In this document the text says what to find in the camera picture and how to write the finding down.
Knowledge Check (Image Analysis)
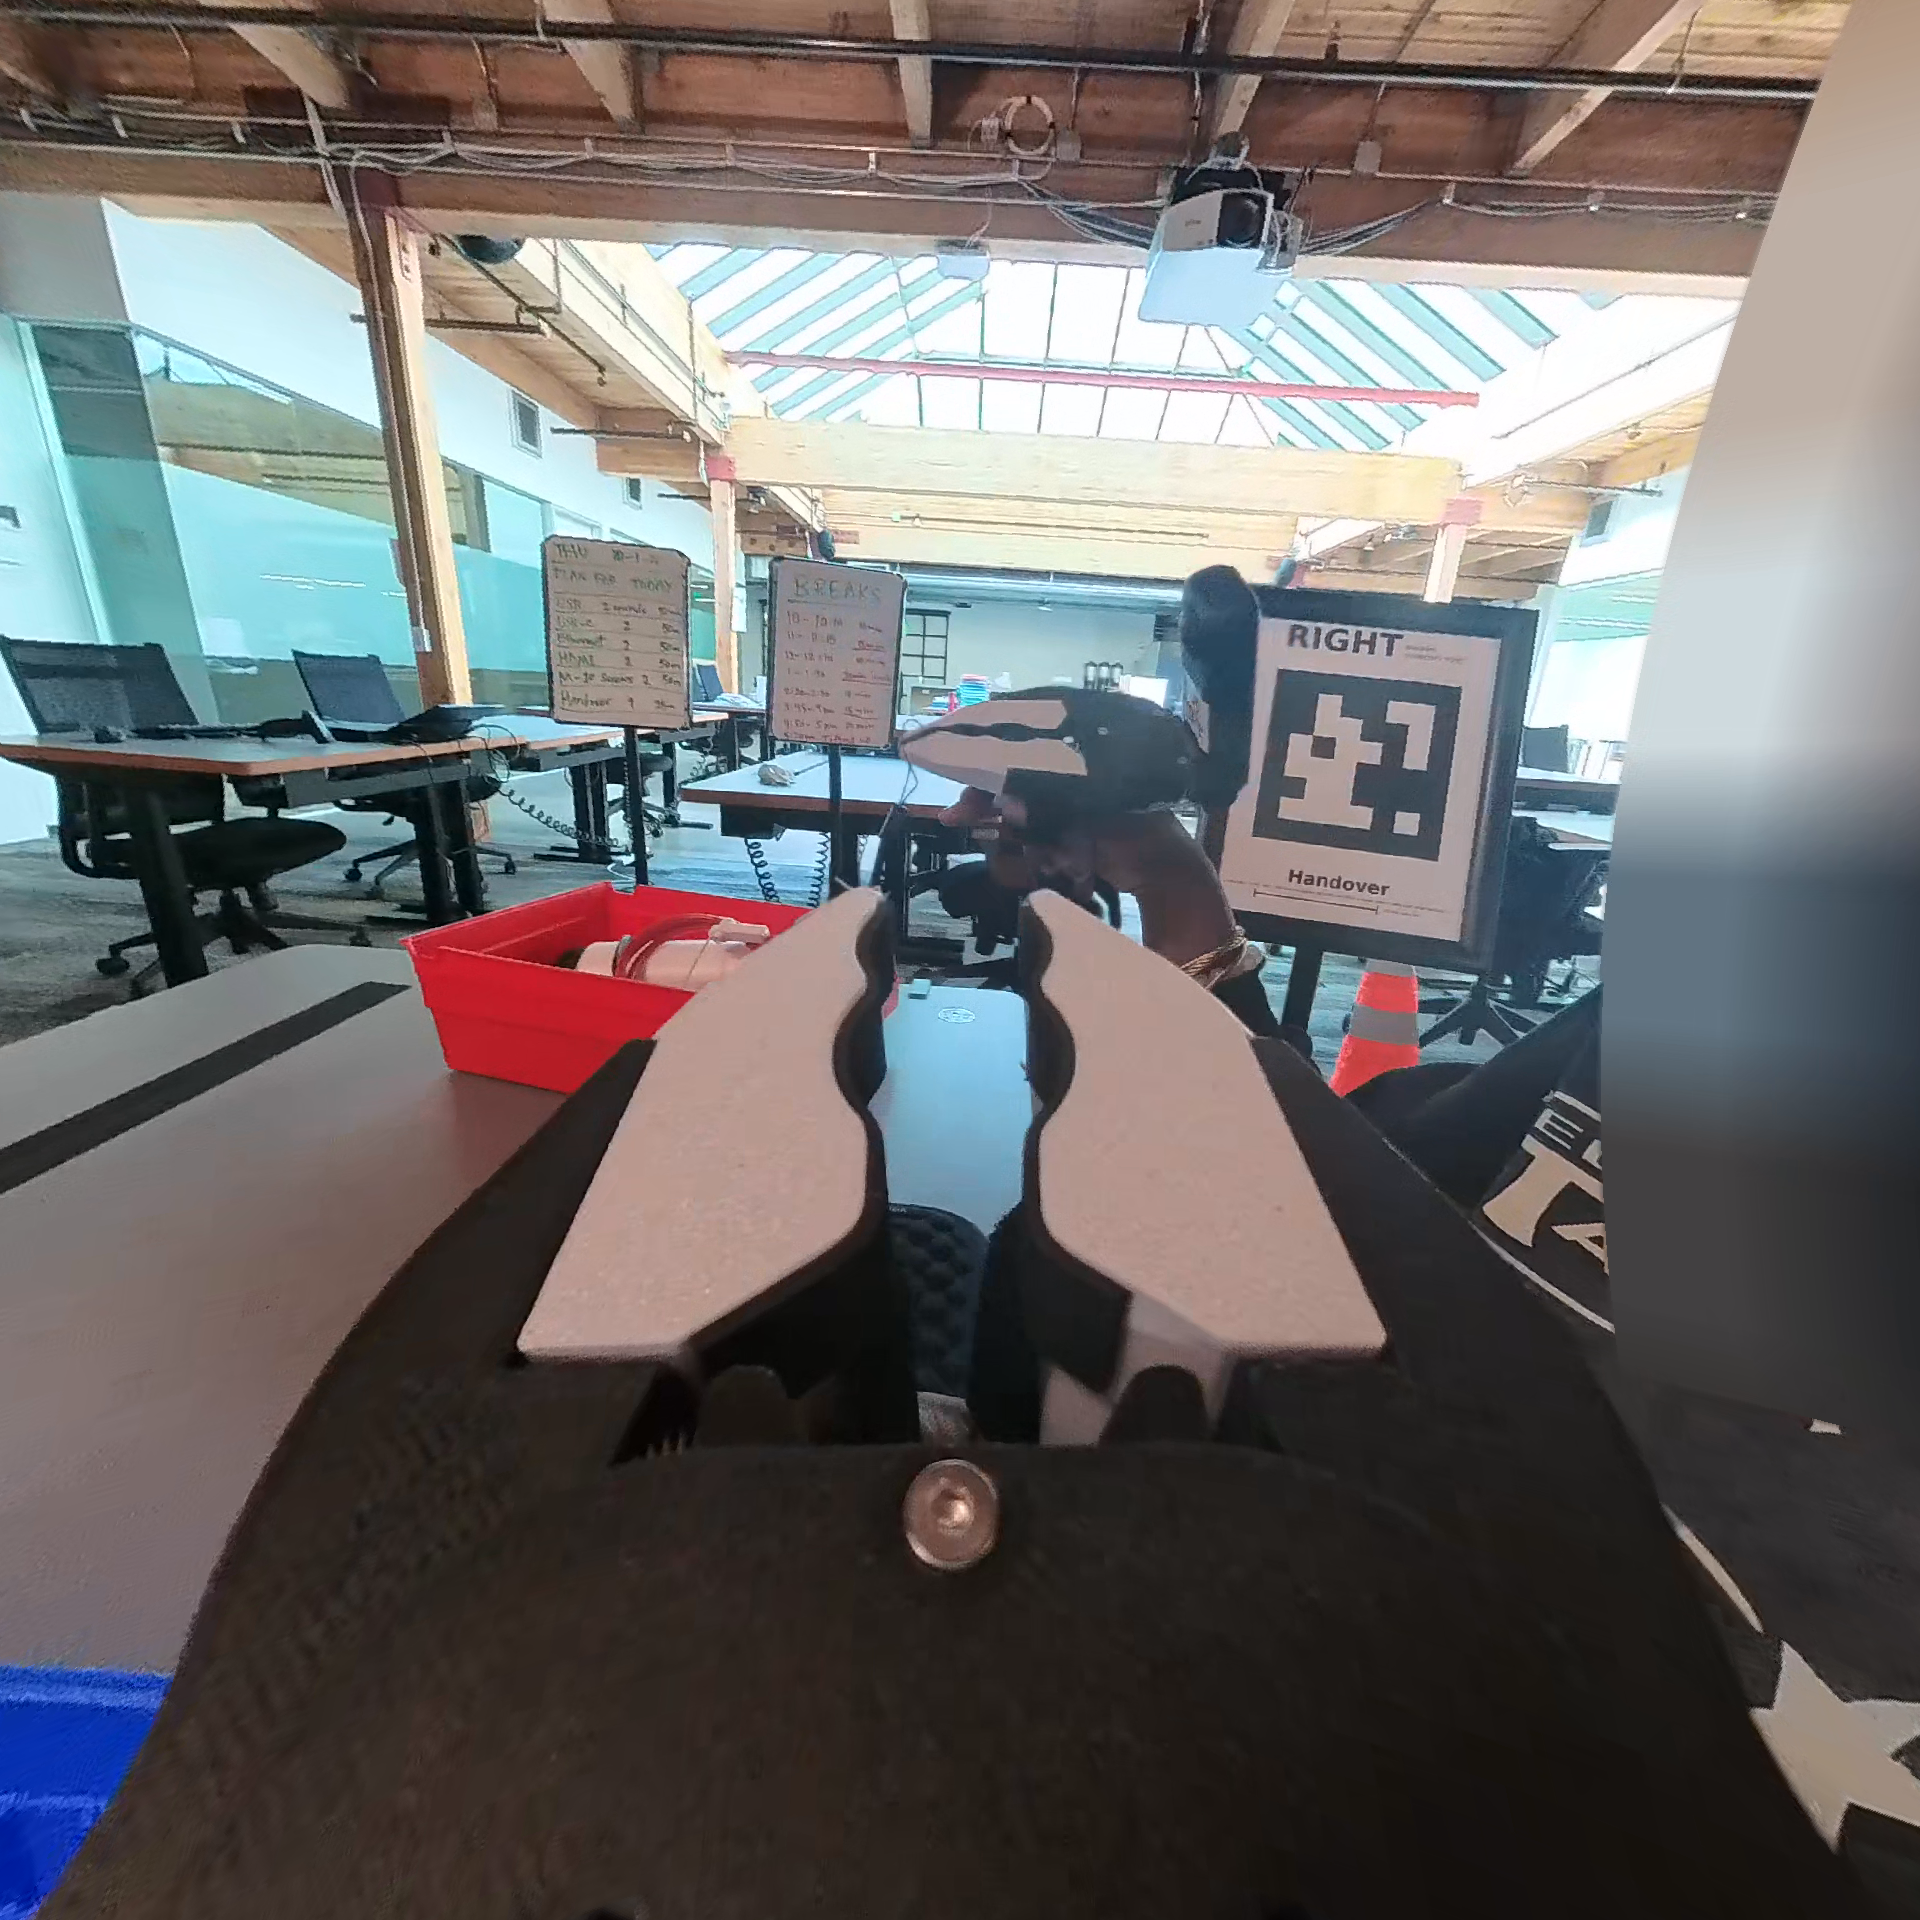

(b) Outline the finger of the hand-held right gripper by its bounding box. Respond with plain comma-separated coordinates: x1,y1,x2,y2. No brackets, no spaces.
904,684,1110,751
936,739,1096,789

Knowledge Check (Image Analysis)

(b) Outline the black printed shirt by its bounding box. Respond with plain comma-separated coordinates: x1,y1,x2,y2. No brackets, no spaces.
1463,990,1920,1920

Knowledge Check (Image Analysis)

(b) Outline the whiteboard on black stand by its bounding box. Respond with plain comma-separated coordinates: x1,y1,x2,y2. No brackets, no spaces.
764,555,912,904
539,533,694,890

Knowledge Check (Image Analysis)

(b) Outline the white bottle with black cap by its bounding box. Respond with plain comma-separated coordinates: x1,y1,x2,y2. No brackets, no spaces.
574,918,777,990

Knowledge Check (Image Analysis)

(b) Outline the tag poster on black stand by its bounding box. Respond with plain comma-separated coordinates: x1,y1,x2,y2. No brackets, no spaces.
1210,583,1546,1058

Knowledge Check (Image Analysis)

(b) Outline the red plastic bin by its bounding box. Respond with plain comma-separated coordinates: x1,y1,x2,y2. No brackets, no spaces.
402,879,901,1098

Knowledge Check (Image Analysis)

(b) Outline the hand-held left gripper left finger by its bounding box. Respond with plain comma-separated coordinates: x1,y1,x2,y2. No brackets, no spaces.
514,885,899,1371

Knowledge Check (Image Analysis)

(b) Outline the person's right forearm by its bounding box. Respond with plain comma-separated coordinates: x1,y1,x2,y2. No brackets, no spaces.
1208,959,1606,1189

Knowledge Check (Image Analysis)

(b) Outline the white ceiling projector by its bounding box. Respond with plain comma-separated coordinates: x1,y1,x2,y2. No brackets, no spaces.
1136,155,1307,327

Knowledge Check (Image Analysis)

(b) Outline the black office chair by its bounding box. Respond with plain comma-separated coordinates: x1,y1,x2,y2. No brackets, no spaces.
290,647,518,902
0,632,349,996
1416,815,1609,1051

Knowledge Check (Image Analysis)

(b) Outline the orange striped traffic cone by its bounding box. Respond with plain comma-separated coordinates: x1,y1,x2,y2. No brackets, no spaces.
1325,959,1420,1100

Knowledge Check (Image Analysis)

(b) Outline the red ring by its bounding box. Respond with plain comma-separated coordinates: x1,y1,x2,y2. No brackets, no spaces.
611,910,742,985

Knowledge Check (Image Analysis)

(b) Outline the wooden office desk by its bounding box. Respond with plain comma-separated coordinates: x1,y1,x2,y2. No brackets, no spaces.
1510,763,1619,849
0,711,749,976
678,751,991,918

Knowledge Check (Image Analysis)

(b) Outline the person's right hand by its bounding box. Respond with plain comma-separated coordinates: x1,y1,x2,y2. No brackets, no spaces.
941,793,1249,976

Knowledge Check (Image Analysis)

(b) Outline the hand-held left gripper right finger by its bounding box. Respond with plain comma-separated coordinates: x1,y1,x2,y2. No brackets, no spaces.
1015,887,1388,1450

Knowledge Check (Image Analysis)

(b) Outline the blue bin with tag sticker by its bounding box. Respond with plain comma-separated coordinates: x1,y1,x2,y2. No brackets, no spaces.
0,1660,168,1920

